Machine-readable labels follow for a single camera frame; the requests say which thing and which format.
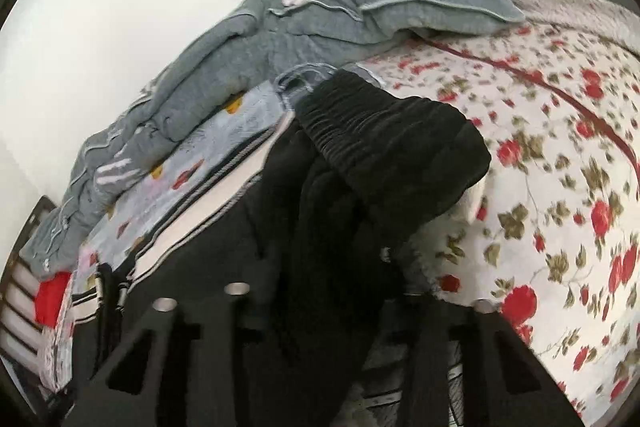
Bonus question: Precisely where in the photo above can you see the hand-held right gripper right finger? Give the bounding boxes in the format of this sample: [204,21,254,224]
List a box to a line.
[399,294,586,427]

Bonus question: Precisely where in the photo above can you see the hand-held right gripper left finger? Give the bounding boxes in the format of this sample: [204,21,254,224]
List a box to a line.
[62,282,262,427]

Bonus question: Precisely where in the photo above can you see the black pants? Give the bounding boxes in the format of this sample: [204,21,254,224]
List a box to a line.
[70,69,493,427]

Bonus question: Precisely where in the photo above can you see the red cloth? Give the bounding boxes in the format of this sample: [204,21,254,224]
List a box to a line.
[34,271,75,329]

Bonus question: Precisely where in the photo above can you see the fruit print plastic tablecloth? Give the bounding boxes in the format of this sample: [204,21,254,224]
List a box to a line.
[47,79,301,390]

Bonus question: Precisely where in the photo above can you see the red floral bedsheet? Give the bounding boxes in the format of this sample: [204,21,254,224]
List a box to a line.
[350,0,640,427]

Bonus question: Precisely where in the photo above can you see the blue denim cloth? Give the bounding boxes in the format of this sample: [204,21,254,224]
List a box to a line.
[272,63,346,110]

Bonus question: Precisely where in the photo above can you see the grey floral quilt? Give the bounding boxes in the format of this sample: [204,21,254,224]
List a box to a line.
[20,0,527,280]

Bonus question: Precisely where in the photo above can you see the dark wooden bed frame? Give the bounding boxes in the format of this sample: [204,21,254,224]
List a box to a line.
[0,0,606,413]

